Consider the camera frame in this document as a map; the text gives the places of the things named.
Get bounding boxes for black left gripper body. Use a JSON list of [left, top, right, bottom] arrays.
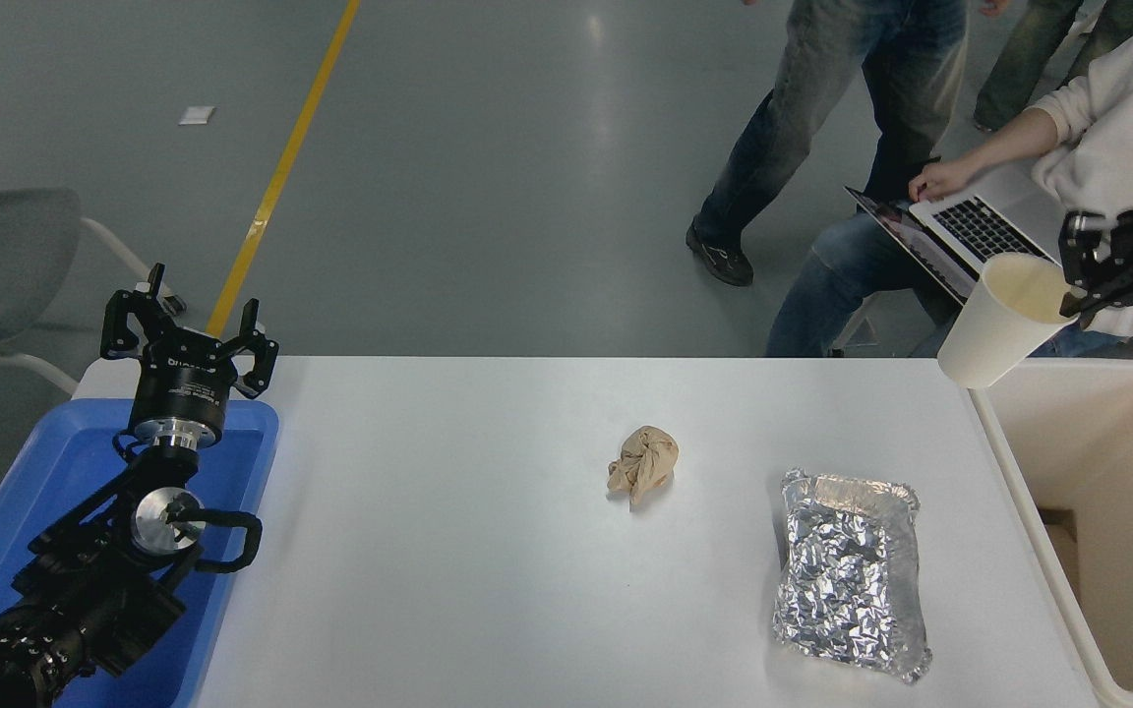
[[131, 328, 242, 428]]

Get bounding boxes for white paper cup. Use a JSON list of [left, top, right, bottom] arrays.
[[937, 253, 1079, 389]]

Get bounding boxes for seated person's right hand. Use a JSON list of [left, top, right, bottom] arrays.
[[908, 156, 972, 205]]

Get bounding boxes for seated person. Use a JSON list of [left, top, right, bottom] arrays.
[[766, 0, 1133, 360]]

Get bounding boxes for silver laptop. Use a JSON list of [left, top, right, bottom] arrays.
[[844, 185, 1065, 304]]

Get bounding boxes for blue plastic tray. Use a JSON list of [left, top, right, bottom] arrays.
[[0, 397, 280, 708]]

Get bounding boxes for large pale bin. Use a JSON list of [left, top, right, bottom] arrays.
[[970, 359, 1133, 708]]

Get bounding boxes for seated person's chair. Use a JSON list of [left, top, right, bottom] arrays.
[[827, 295, 961, 359]]

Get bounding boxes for crumpled tan paper ball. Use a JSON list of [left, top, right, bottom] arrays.
[[607, 425, 680, 507]]

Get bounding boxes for crumpled silver foil tray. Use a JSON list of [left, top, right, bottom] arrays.
[[773, 469, 933, 684]]

